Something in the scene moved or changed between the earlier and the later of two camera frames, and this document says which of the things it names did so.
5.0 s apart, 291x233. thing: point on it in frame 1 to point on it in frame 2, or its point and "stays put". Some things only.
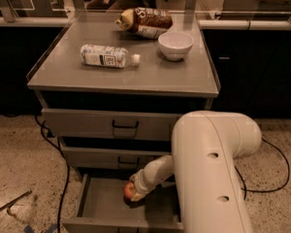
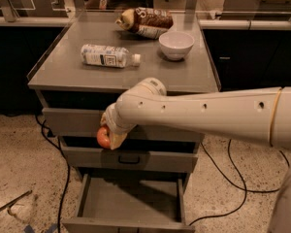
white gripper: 140,182 to 111,121
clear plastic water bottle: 109,56 stays put
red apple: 129,189 to 103,137
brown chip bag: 145,22 stays put
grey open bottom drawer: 104,208 stays put
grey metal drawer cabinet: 111,87 stays put
